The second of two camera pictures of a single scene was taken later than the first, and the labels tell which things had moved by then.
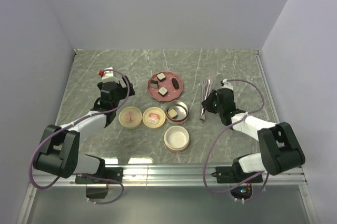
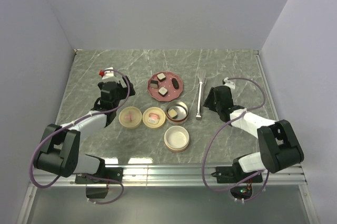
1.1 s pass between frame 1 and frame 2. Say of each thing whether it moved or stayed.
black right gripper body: stayed
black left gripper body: stayed
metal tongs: moved
